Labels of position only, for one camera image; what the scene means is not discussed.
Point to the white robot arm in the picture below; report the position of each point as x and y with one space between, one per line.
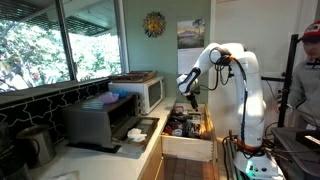
250 100

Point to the dark window mullion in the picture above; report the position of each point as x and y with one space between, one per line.
66 40

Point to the grey window frame post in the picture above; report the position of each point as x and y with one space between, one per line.
121 36

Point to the open wooden drawer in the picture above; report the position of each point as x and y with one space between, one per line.
186 147

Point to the person in grey sweater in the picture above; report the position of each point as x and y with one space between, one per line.
306 86

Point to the black electronic box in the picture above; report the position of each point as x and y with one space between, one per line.
308 138

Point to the white crumpled cloth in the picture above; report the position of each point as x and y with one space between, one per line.
136 134

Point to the grey toaster oven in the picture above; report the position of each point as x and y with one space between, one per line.
90 123

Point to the dark equipment table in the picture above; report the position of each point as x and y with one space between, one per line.
293 156

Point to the red knit cap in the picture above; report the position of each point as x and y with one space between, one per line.
312 31

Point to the purple plastic bowl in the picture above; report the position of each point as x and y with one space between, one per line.
109 98

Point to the wooden tray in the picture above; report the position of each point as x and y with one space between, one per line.
133 77

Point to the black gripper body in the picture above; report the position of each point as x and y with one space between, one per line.
191 97

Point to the black countertop appliance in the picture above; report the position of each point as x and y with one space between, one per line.
10 166

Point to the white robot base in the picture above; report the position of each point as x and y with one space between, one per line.
256 166

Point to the white microwave oven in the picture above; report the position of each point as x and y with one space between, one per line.
150 93

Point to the sunflower wall decoration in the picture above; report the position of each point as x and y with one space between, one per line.
154 24

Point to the landscape wall calendar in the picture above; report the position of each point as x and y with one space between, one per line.
190 50

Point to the orange packet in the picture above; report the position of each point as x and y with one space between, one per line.
168 129

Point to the black camera stand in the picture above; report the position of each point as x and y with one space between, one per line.
286 83

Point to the blue plastic bowl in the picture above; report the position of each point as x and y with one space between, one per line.
123 92

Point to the person hand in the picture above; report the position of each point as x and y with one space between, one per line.
278 107

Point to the red packet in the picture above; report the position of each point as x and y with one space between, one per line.
180 109

